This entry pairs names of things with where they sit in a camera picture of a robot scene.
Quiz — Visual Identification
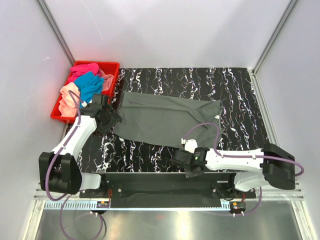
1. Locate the grey t shirt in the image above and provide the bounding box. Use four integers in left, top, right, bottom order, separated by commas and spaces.
113, 92, 224, 148

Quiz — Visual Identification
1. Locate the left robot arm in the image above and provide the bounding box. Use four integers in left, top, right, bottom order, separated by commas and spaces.
38, 93, 122, 201

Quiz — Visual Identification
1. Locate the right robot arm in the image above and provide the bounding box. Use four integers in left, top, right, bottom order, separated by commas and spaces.
172, 139, 296, 199

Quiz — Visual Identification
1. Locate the blue t shirt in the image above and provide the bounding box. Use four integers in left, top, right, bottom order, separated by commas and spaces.
74, 71, 104, 103

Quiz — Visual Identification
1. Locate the peach orange t shirt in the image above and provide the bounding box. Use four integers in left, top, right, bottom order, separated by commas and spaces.
58, 82, 80, 118

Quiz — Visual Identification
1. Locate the light pink t shirt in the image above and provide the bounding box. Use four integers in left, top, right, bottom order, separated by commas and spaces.
99, 69, 114, 92

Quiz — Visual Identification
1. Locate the red plastic bin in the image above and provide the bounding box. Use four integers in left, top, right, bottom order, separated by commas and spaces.
50, 60, 120, 124

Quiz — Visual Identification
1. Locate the magenta pink t shirt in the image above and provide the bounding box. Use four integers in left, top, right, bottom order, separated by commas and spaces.
67, 63, 100, 83

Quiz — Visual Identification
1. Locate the right orange connector box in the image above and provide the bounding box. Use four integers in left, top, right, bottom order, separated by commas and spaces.
231, 201, 246, 211

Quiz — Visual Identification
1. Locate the orange connector box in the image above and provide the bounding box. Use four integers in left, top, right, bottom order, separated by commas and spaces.
97, 199, 111, 209
231, 201, 246, 211

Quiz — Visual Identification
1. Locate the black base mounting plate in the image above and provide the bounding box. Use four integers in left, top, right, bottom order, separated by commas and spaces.
79, 172, 256, 207

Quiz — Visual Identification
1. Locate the left orange connector box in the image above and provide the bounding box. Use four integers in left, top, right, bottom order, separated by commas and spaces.
97, 199, 111, 209

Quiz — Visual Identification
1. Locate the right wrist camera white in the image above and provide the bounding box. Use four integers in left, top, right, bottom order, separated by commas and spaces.
180, 138, 198, 154

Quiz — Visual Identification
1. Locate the slotted white cable duct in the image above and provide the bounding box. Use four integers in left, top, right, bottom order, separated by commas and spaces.
44, 200, 231, 211

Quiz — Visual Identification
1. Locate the left corner aluminium post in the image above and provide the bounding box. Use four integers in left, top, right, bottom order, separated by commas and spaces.
36, 0, 75, 65

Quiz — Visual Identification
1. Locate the corner aluminium post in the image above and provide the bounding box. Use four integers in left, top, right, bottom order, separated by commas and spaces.
252, 0, 299, 75
36, 0, 75, 65

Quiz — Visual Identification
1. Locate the right corner aluminium post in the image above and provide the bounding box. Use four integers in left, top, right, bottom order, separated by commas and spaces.
252, 0, 299, 75

